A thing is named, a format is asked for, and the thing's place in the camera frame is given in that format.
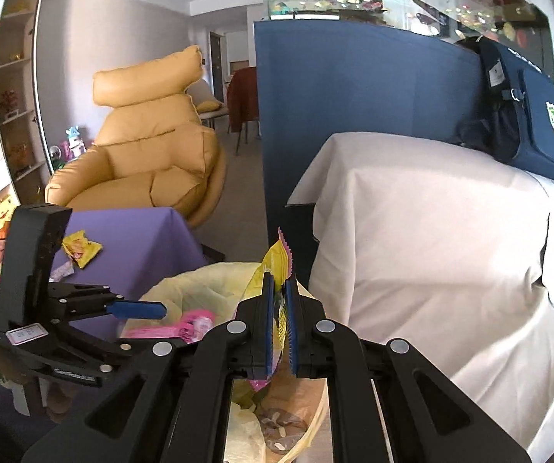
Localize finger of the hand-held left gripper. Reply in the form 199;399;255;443
47;284;168;325
16;327;163;389

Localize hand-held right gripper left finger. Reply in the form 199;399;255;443
21;272;278;463

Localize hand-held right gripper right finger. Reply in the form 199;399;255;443
285;280;533;463

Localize yellow snack packet red print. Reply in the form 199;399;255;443
61;229;104;269

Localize pale yellow trash bag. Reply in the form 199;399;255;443
120;260;330;463

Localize yellow wrapper with pink edge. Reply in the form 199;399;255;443
243;226;302;391

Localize clear plastic wrapper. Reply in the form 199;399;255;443
49;259;75;283

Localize pink plastic wrapper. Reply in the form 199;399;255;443
122;311;217;343

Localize yellow box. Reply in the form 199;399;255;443
0;193;19;225

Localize purple tablecloth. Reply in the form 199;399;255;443
0;206;210;343

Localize brown snack wrapper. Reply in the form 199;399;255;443
252;407;311;454

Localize colourful toy figure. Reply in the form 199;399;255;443
59;125;87;160

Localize yellow leather armchair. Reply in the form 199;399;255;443
44;44;227;230

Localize white cloth cover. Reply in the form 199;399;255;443
285;131;554;463

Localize white shelf unit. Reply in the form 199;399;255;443
0;0;53;194

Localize chair with red-brown cloth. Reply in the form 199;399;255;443
226;66;261;136

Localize blue partition panel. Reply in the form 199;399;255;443
252;19;495;275

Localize navy blue backpack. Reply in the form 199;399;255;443
455;36;554;183

